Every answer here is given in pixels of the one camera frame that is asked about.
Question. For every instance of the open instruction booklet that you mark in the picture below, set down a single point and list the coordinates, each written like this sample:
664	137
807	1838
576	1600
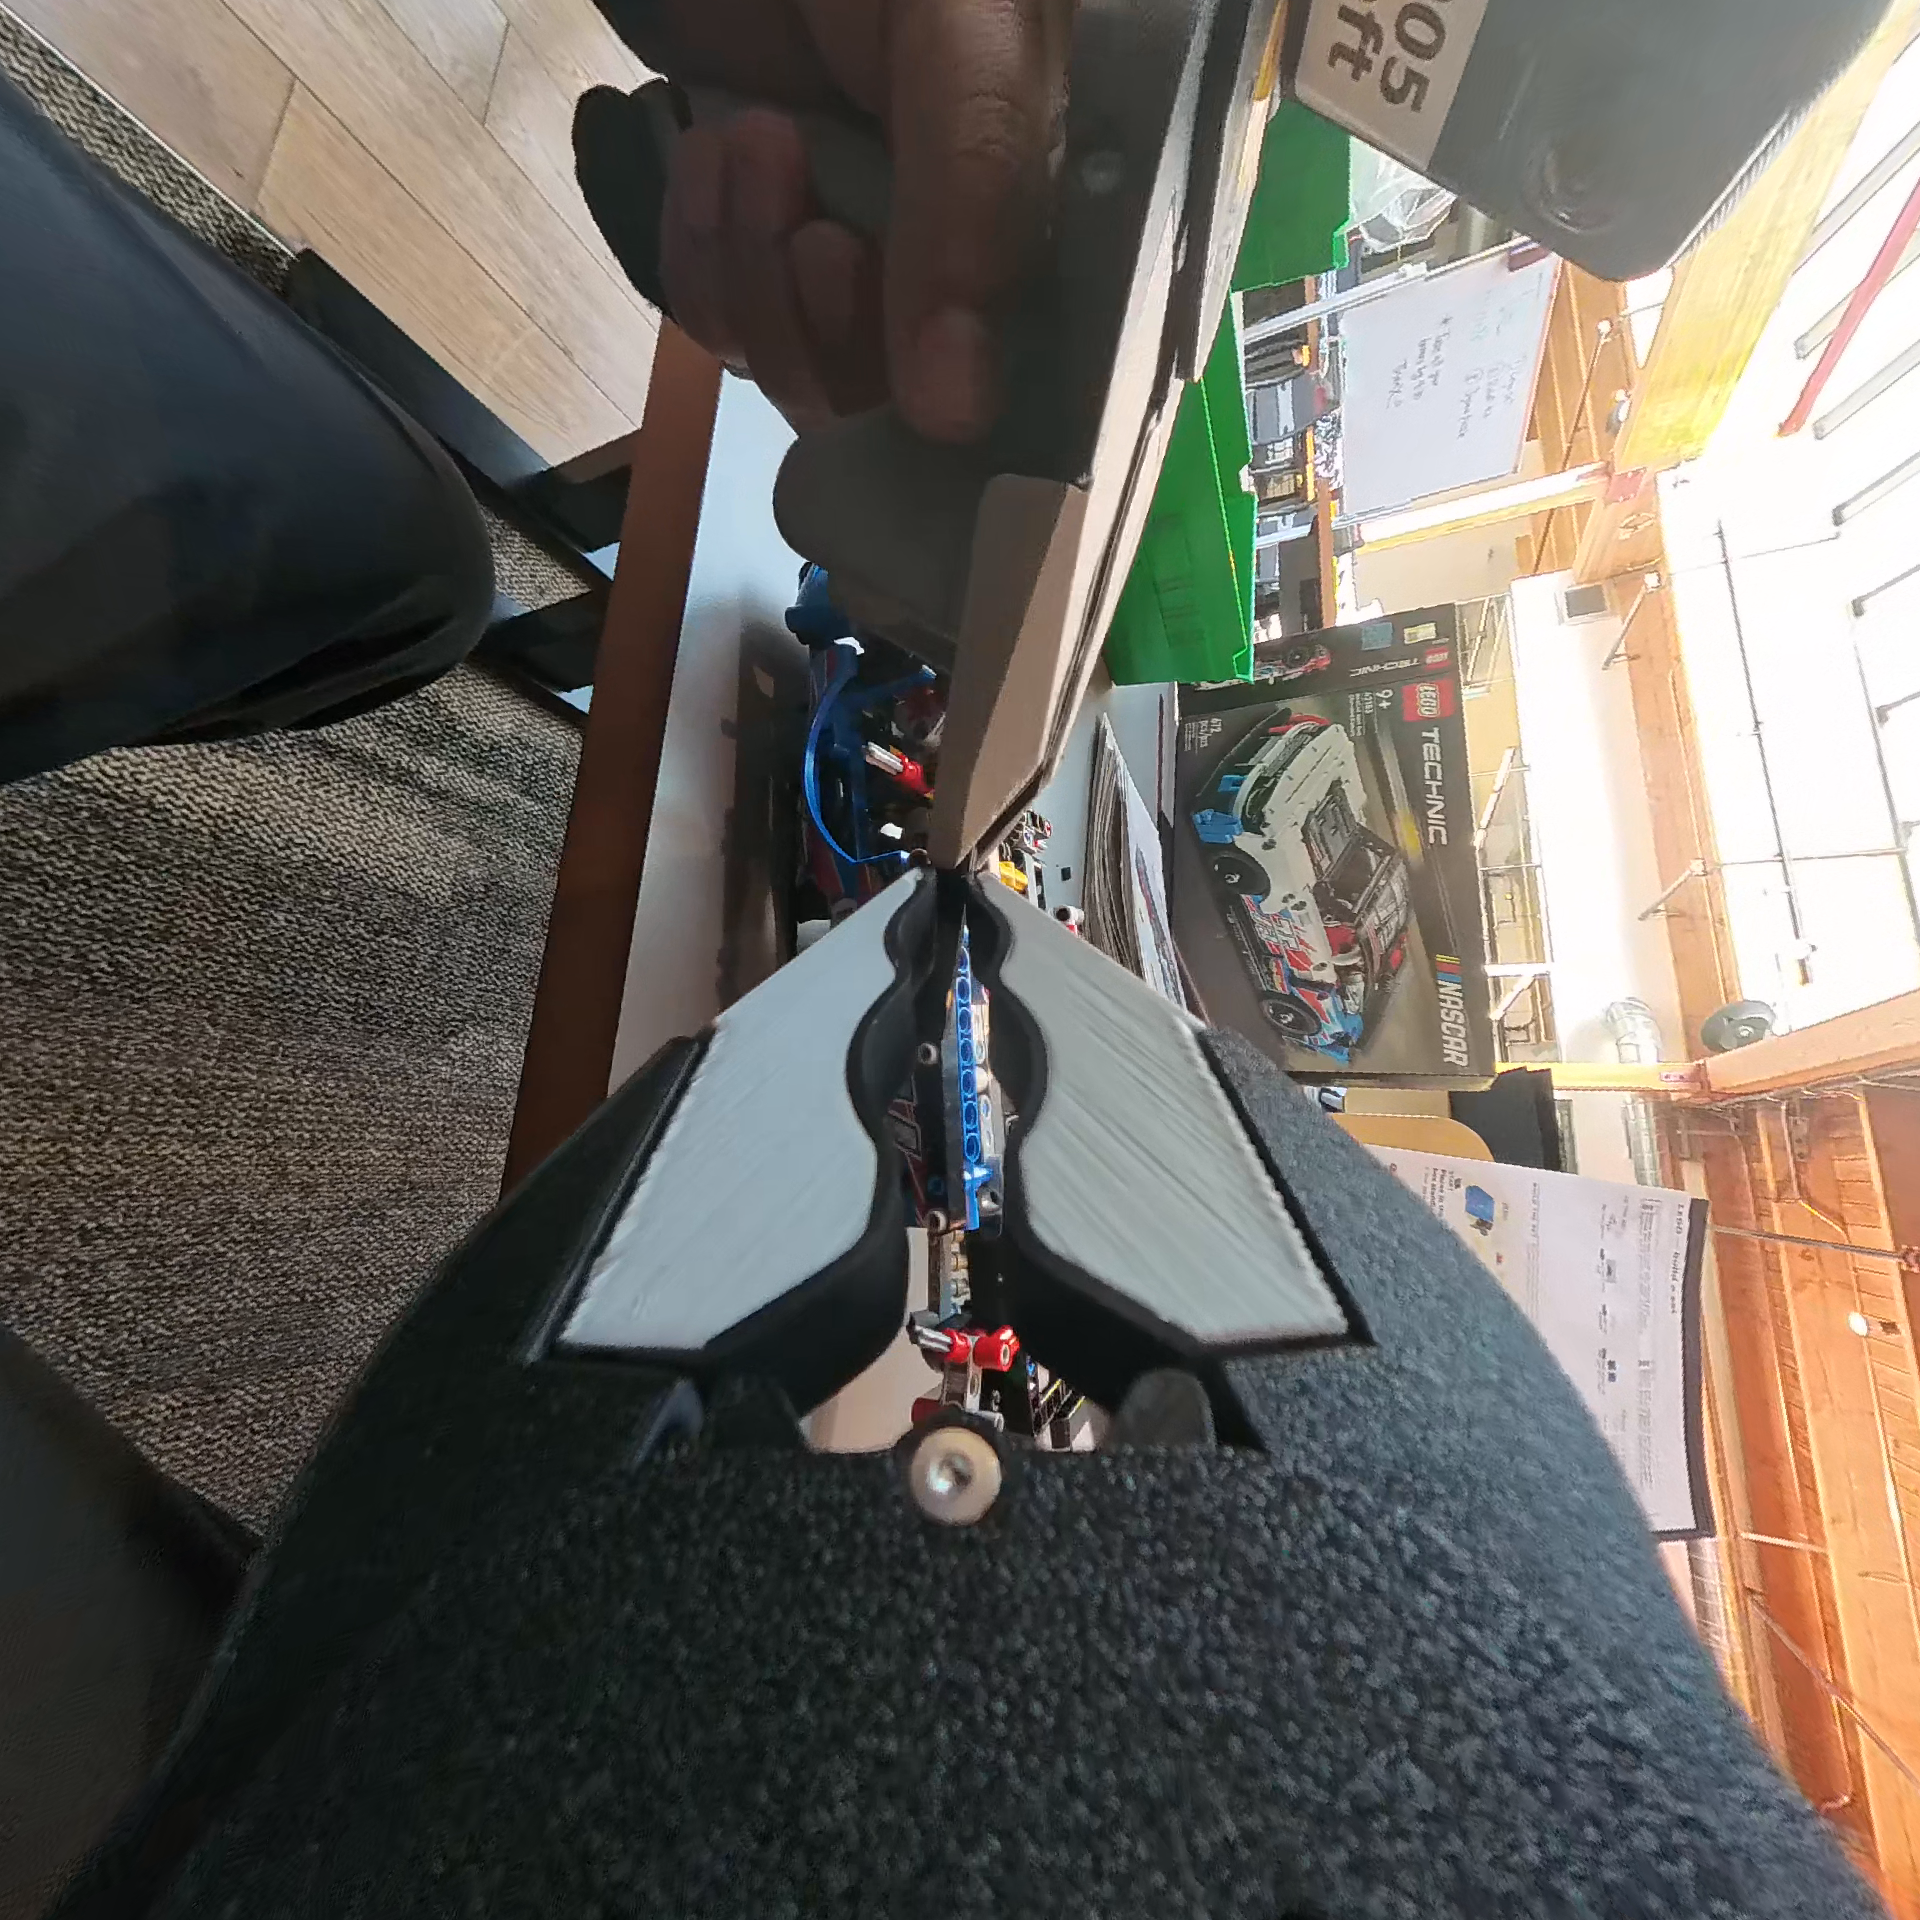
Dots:
1126	856

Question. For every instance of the person's left hand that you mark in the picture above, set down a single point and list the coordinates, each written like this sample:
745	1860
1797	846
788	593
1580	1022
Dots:
945	270

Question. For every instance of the wooden document stand with sheet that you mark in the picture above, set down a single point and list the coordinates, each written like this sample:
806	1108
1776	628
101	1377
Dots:
1576	1320

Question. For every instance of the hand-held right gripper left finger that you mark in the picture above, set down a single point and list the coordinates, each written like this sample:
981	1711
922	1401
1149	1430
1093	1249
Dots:
734	1170

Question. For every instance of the white board with handwriting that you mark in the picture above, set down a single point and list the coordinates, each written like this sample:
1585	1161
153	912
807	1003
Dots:
1441	388

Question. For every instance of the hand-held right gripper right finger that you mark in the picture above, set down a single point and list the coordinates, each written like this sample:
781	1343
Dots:
1170	1170

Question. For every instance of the brick-built toy race car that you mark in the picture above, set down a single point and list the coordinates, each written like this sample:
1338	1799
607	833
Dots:
968	1079

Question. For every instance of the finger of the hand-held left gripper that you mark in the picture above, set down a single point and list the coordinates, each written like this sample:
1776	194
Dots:
1036	628
885	523

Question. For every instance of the black toy car box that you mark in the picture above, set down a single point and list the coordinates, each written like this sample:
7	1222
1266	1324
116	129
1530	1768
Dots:
1335	839

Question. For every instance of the green storage bin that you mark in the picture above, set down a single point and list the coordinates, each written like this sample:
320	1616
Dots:
1184	569

